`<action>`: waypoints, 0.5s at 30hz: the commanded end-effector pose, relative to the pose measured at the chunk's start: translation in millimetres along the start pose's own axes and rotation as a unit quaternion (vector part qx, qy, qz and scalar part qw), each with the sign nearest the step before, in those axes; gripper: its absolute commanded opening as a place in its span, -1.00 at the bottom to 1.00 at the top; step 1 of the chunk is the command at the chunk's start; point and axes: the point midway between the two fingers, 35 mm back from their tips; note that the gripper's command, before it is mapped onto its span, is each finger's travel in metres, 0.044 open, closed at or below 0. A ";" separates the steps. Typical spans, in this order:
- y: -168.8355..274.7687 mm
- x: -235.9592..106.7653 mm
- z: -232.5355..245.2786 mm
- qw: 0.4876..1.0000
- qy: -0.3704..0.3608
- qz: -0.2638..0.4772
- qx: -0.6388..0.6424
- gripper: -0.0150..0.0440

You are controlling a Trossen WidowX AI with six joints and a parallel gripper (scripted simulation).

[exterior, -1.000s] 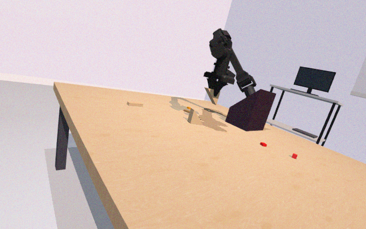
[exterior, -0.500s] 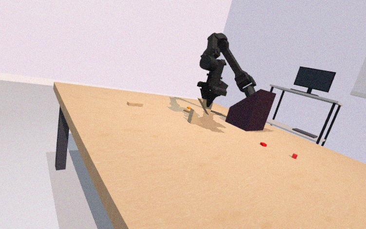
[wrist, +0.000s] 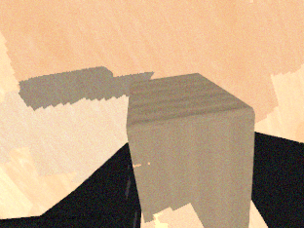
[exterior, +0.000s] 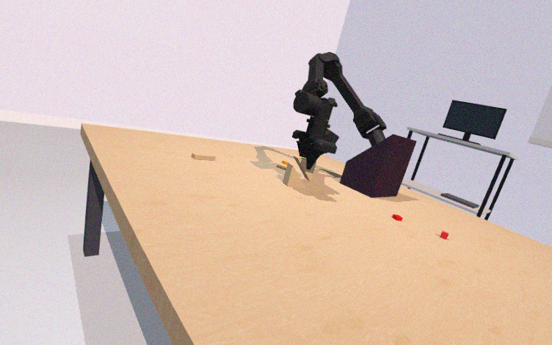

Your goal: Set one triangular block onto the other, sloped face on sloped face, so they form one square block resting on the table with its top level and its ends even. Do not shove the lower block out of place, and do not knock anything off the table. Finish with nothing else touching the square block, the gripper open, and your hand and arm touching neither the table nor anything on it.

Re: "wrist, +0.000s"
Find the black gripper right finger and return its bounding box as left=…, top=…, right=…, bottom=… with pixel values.
left=252, top=133, right=304, bottom=228

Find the light wooden triangular block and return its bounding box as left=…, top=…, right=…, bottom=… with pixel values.
left=126, top=72, right=254, bottom=228

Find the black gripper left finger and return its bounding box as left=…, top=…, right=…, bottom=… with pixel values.
left=0, top=142, right=141, bottom=228

